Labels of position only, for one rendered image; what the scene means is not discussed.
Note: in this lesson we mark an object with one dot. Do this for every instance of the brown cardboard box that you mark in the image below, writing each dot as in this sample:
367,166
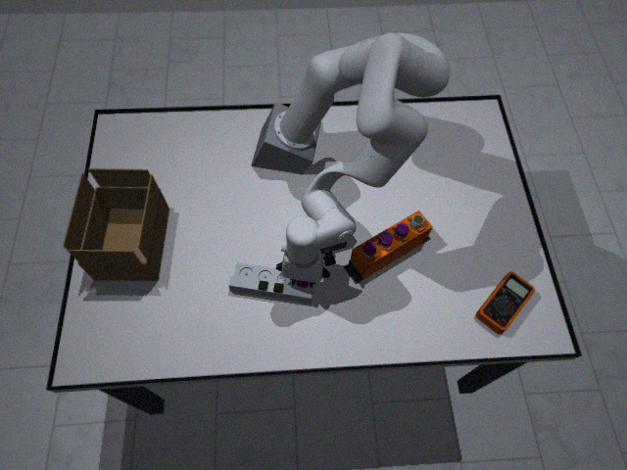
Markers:
114,224

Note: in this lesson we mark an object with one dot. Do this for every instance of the grey rectangular panel with round recesses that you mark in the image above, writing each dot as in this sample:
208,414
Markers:
267,282

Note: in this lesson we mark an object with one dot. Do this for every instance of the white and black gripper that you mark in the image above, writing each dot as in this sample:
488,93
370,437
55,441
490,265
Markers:
312,274

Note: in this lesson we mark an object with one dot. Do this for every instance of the orange digital multimeter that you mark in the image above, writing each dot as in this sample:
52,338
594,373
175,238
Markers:
505,303

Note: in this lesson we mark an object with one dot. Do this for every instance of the grey key housing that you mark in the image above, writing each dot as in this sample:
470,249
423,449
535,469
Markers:
327,250

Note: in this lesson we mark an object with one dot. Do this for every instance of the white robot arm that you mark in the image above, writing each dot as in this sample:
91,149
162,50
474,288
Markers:
404,61

